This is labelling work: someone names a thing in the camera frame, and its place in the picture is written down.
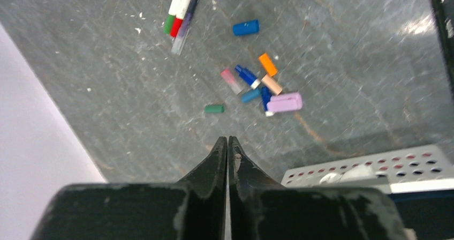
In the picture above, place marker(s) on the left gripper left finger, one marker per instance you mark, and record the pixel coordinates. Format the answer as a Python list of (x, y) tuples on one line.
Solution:
[(191, 208)]

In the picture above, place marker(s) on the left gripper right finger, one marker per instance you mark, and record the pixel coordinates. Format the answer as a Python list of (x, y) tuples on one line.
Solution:
[(262, 208)]

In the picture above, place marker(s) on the green pen cap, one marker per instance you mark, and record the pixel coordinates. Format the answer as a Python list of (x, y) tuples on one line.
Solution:
[(214, 109)]

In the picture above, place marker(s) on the light blue pen cap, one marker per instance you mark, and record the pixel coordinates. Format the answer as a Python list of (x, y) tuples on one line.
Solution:
[(250, 95)]

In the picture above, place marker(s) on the peach pen cap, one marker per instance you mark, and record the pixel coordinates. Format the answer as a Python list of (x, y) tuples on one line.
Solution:
[(272, 85)]

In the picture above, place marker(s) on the dark blue pen cap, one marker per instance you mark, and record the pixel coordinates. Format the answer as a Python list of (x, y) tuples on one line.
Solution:
[(247, 76)]

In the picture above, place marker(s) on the clear pink pen cap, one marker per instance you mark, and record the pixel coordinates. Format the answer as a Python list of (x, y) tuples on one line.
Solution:
[(229, 78)]

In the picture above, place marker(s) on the orange pen cap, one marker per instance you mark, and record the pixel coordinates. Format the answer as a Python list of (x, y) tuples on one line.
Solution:
[(268, 65)]

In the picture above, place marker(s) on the purple grey marker pen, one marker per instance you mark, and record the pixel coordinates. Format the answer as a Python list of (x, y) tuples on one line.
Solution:
[(183, 28)]

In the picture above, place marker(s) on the red cap marker pen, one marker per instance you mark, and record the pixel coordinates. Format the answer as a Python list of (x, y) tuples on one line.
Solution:
[(180, 14)]

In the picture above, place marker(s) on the green cap marker pen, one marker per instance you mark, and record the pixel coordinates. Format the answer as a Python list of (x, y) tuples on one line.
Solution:
[(171, 16)]

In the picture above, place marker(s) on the white cloth in basket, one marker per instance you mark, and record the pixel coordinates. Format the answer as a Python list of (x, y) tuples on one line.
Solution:
[(361, 172)]

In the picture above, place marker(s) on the white plastic basket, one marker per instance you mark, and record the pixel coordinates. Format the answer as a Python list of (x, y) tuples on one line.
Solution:
[(417, 169)]

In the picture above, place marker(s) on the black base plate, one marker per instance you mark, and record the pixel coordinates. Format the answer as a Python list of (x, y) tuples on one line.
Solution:
[(443, 12)]

